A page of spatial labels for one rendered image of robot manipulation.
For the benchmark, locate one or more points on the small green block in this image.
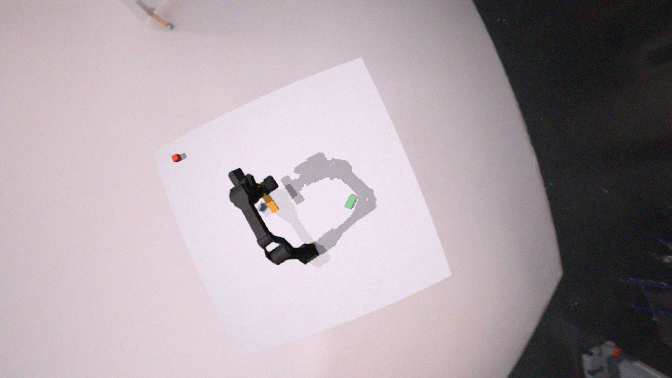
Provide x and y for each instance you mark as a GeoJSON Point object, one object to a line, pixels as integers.
{"type": "Point", "coordinates": [350, 202]}

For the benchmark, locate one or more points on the orange rectangular bar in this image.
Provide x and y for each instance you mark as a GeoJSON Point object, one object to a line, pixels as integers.
{"type": "Point", "coordinates": [271, 204]}

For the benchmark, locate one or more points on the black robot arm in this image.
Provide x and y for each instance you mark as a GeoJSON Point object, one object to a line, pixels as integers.
{"type": "Point", "coordinates": [243, 196]}

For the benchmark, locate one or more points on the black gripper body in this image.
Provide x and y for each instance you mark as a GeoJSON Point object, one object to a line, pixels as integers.
{"type": "Point", "coordinates": [268, 184]}

